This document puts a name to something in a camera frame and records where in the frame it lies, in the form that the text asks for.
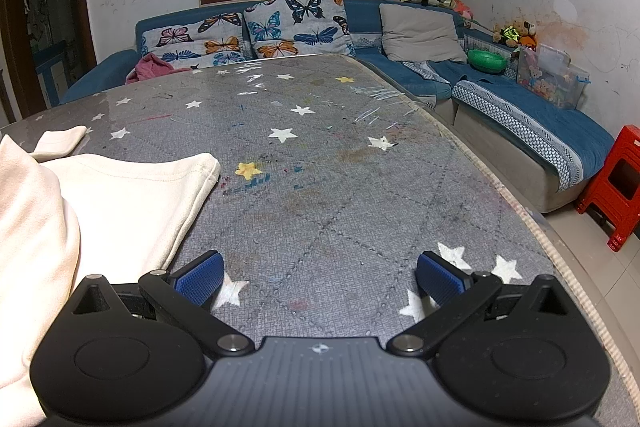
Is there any brown plush toy green vest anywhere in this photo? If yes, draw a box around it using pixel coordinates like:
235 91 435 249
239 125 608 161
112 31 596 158
492 21 539 52

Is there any plain grey pillow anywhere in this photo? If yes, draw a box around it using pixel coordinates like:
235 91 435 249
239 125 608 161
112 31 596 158
379 3 469 65

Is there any green round toy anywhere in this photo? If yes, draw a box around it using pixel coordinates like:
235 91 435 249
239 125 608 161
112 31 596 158
467 48 509 73

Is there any blue corner sofa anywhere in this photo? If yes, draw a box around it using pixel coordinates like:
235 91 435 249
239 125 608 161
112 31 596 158
60 0 616 214

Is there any pink cloth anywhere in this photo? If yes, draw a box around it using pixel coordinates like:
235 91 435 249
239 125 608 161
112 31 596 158
126 53 194 85

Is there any red plastic stool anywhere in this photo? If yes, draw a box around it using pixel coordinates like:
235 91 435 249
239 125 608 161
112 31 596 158
574 125 640 253

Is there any cream shirt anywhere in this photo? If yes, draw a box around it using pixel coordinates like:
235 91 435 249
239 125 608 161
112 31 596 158
0 125 221 409

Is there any pink plush toy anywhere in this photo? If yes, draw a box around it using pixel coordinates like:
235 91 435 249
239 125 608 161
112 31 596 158
446 0 474 20

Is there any clear plastic storage box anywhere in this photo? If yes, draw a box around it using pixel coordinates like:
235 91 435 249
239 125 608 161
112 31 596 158
516 44 591 110

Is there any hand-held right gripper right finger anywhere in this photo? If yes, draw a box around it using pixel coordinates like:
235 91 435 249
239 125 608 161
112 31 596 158
388 251 571 358

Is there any butterfly print pillow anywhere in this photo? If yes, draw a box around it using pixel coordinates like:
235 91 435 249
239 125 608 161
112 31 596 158
244 0 356 60
141 13 247 70

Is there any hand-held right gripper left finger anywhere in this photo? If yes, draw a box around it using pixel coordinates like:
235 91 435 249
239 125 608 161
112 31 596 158
71 251 254 358

